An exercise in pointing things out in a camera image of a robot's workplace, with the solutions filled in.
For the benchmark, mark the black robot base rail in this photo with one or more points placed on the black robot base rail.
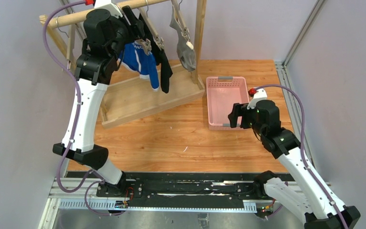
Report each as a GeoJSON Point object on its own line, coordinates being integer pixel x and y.
{"type": "Point", "coordinates": [183, 191]}

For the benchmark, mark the grey underwear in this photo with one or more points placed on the grey underwear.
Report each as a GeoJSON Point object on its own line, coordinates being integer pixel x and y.
{"type": "Point", "coordinates": [184, 48]}

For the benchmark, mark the empty wooden hanger left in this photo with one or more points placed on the empty wooden hanger left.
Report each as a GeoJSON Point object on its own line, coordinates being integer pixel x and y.
{"type": "Point", "coordinates": [70, 44]}

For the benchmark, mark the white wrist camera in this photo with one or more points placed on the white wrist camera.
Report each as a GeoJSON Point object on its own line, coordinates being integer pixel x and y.
{"type": "Point", "coordinates": [256, 96]}
{"type": "Point", "coordinates": [108, 5]}

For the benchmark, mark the aluminium frame post right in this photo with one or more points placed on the aluminium frame post right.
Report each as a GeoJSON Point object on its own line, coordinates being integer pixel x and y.
{"type": "Point", "coordinates": [283, 73]}

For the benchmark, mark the wooden clip hanger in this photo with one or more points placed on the wooden clip hanger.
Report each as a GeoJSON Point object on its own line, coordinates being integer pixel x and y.
{"type": "Point", "coordinates": [145, 43]}

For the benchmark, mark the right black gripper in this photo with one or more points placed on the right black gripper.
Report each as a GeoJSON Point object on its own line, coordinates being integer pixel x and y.
{"type": "Point", "coordinates": [237, 114]}

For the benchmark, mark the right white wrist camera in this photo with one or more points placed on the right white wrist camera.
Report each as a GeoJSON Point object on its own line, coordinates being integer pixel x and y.
{"type": "Point", "coordinates": [256, 96]}

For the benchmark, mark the black underwear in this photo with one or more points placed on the black underwear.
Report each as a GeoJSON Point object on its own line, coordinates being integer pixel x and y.
{"type": "Point", "coordinates": [160, 58]}

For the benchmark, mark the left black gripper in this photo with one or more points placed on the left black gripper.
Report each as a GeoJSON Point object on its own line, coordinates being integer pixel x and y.
{"type": "Point", "coordinates": [132, 20]}

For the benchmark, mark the blue white underwear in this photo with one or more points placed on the blue white underwear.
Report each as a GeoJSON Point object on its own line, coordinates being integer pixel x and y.
{"type": "Point", "coordinates": [135, 59]}

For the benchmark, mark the pink plastic basket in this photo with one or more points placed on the pink plastic basket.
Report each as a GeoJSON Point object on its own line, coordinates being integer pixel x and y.
{"type": "Point", "coordinates": [222, 92]}

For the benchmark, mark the wooden hanger with grey underwear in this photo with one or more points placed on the wooden hanger with grey underwear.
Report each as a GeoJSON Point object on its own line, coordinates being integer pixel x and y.
{"type": "Point", "coordinates": [178, 16]}

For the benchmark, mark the wooden hanger with black underwear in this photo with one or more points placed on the wooden hanger with black underwear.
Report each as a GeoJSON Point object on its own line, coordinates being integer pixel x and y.
{"type": "Point", "coordinates": [157, 38]}

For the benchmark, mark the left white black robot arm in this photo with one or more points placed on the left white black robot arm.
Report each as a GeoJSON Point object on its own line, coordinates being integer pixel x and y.
{"type": "Point", "coordinates": [108, 32]}

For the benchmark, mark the wooden clothes rack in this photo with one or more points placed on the wooden clothes rack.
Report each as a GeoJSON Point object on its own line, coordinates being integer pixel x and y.
{"type": "Point", "coordinates": [129, 100]}

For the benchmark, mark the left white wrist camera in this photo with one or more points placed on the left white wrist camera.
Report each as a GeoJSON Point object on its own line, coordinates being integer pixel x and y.
{"type": "Point", "coordinates": [108, 5]}

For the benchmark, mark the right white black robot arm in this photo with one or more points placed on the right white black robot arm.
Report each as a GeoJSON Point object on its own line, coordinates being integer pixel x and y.
{"type": "Point", "coordinates": [318, 207]}

